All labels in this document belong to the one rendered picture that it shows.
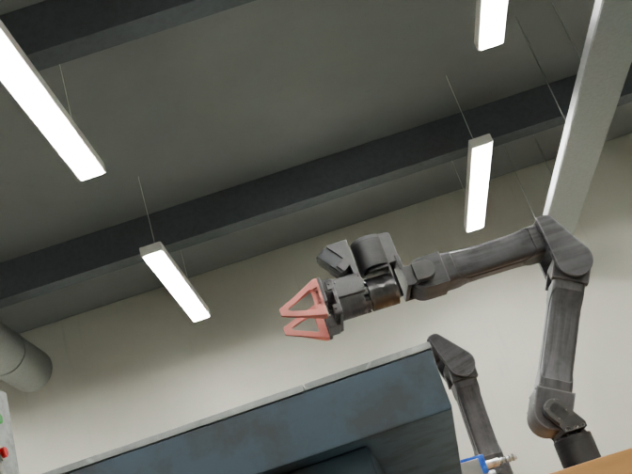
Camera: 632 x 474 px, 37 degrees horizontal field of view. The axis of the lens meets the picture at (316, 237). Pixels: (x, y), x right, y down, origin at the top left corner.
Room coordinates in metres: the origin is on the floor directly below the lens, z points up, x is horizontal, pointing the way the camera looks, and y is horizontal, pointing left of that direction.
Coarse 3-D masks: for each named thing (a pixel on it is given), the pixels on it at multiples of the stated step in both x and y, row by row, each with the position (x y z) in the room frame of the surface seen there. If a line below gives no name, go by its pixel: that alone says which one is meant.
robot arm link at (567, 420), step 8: (552, 400) 1.50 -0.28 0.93; (560, 400) 1.50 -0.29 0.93; (544, 408) 1.50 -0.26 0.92; (552, 408) 1.50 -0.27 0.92; (560, 408) 1.50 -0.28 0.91; (568, 408) 1.50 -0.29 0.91; (552, 416) 1.50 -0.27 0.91; (560, 416) 1.50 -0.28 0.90; (568, 416) 1.51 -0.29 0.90; (576, 416) 1.51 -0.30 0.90; (560, 424) 1.51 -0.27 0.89; (568, 424) 1.51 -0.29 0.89; (576, 424) 1.51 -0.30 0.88; (584, 424) 1.51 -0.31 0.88; (560, 432) 1.53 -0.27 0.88; (568, 432) 1.51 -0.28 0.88; (552, 440) 1.59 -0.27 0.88
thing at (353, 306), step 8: (328, 280) 1.47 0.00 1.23; (328, 288) 1.47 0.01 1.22; (336, 296) 1.47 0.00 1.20; (352, 296) 1.49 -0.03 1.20; (360, 296) 1.50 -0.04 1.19; (328, 304) 1.51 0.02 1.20; (336, 304) 1.47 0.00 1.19; (344, 304) 1.49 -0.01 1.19; (352, 304) 1.50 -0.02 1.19; (360, 304) 1.50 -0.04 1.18; (368, 304) 1.51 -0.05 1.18; (328, 312) 1.52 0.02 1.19; (336, 312) 1.47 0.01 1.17; (344, 312) 1.50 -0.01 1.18; (352, 312) 1.51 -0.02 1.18; (360, 312) 1.52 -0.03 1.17; (368, 312) 1.53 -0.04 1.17; (336, 320) 1.51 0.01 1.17; (344, 320) 1.52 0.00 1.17
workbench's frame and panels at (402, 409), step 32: (352, 384) 0.49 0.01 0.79; (384, 384) 0.49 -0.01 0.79; (416, 384) 0.49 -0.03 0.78; (256, 416) 0.49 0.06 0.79; (288, 416) 0.49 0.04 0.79; (320, 416) 0.49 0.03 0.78; (352, 416) 0.49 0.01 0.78; (384, 416) 0.49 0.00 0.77; (416, 416) 0.49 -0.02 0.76; (448, 416) 0.50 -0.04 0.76; (160, 448) 0.49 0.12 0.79; (192, 448) 0.49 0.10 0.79; (224, 448) 0.49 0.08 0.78; (256, 448) 0.49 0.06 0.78; (288, 448) 0.49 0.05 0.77; (320, 448) 0.49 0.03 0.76; (352, 448) 0.50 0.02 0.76; (384, 448) 0.53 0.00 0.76; (416, 448) 0.56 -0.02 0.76; (448, 448) 0.60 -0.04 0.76
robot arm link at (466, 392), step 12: (444, 372) 2.16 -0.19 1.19; (456, 384) 2.11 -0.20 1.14; (468, 384) 2.11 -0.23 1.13; (456, 396) 2.14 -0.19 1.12; (468, 396) 2.12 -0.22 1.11; (480, 396) 2.12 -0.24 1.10; (468, 408) 2.12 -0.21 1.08; (480, 408) 2.12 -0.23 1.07; (468, 420) 2.12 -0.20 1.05; (480, 420) 2.12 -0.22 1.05; (468, 432) 2.13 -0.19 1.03; (480, 432) 2.12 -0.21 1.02; (492, 432) 2.13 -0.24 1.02; (480, 444) 2.12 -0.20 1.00; (492, 444) 2.12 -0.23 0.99; (492, 456) 2.11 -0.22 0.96; (492, 468) 2.11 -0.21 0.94; (504, 468) 2.11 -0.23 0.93
